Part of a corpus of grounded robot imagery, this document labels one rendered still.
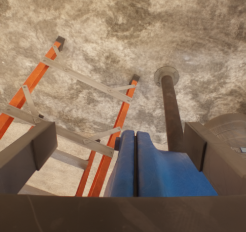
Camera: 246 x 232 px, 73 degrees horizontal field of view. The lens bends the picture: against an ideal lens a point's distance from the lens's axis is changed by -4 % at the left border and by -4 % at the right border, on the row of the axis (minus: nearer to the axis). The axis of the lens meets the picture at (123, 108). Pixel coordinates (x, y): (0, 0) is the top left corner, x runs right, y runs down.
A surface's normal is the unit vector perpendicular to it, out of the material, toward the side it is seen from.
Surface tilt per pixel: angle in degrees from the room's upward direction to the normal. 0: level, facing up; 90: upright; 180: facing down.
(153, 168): 118
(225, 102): 0
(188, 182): 110
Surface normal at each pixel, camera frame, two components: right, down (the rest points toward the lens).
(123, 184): 0.11, -0.98
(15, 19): -0.12, 0.62
